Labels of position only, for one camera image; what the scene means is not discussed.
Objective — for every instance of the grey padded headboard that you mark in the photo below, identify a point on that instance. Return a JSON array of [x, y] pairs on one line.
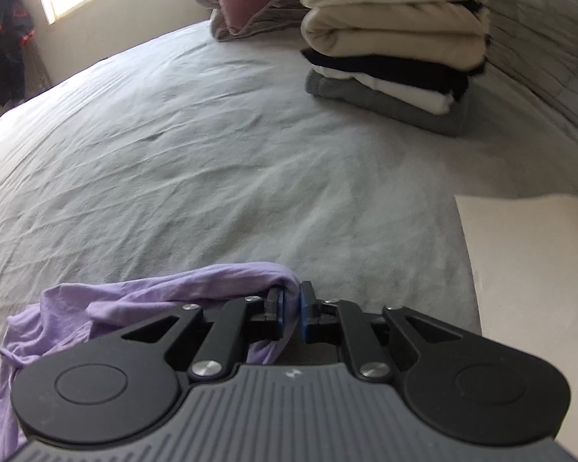
[[536, 42]]

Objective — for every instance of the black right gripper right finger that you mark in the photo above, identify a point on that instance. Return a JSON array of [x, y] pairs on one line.
[[463, 385]]

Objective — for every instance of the white folded garment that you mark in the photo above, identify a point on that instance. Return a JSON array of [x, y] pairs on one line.
[[430, 101]]

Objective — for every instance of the dark hanging clothing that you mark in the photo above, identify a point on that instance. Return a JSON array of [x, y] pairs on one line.
[[16, 31]]

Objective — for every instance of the black folded garment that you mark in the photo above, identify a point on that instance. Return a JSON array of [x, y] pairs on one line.
[[434, 77]]

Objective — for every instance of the beige folded garment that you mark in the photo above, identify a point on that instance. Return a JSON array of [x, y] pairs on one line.
[[442, 33]]

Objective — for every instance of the purple garment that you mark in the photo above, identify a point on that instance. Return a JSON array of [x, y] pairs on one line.
[[69, 314]]

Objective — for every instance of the grey bed sheet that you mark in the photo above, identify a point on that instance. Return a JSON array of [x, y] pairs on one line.
[[184, 153]]

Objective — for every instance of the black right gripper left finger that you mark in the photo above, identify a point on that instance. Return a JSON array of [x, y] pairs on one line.
[[115, 387]]

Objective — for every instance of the dark grey folded garment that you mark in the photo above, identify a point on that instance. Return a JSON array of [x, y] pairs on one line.
[[352, 92]]

